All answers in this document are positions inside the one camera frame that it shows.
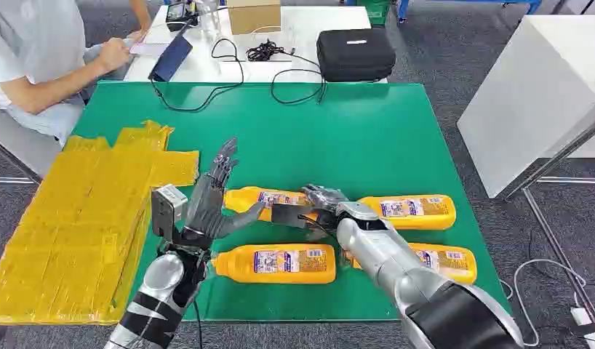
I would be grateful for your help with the black device with screen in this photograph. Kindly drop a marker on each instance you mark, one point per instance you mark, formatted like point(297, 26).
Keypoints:
point(177, 14)

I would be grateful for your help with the white paper sheet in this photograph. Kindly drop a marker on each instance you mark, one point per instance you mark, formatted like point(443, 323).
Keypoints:
point(148, 48)

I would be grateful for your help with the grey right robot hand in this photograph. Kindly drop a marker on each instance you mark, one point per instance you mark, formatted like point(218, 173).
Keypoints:
point(326, 197)

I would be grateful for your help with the dark blue tablet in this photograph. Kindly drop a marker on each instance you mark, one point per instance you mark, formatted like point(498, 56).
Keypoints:
point(171, 59)

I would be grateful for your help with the cardboard box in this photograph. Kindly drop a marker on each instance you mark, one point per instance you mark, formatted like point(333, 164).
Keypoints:
point(254, 17)

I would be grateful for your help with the black zip case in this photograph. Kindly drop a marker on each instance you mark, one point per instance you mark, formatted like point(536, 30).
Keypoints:
point(355, 55)

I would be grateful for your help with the green table mat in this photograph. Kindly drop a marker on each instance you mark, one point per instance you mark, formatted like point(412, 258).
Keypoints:
point(326, 144)

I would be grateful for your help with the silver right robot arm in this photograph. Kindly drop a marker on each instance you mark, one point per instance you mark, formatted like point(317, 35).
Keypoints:
point(389, 260)

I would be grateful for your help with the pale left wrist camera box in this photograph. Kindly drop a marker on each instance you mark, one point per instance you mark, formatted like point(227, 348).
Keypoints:
point(166, 207)

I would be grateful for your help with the orange drink bottle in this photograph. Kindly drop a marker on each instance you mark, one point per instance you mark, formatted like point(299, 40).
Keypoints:
point(278, 272)
point(437, 214)
point(454, 270)
point(242, 198)

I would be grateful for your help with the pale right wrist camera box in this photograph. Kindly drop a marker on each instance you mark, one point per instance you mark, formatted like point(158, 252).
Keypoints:
point(357, 211)

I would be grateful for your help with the person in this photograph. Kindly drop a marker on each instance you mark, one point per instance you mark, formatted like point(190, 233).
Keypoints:
point(27, 38)

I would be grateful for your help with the yellow sheet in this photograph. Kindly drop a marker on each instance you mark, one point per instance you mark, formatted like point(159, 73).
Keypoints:
point(61, 231)

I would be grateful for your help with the metal table leg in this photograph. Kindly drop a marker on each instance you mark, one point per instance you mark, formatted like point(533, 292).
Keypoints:
point(557, 154)

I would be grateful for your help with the large white side table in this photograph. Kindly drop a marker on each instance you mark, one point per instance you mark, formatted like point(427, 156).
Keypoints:
point(529, 96)

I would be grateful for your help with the green crate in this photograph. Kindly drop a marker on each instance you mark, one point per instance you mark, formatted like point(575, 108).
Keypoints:
point(374, 9)

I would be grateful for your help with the white power strip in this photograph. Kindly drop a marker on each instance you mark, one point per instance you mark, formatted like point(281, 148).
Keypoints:
point(584, 320)

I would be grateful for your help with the person's hand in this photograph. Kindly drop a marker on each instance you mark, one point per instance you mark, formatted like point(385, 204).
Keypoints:
point(112, 54)

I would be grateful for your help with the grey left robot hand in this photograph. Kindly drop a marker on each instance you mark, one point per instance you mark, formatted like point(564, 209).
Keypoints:
point(206, 212)

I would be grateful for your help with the blue metal frame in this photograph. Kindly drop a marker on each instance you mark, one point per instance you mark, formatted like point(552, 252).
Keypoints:
point(471, 1)

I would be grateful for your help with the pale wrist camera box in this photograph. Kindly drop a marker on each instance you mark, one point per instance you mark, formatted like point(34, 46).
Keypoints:
point(166, 207)
point(357, 211)

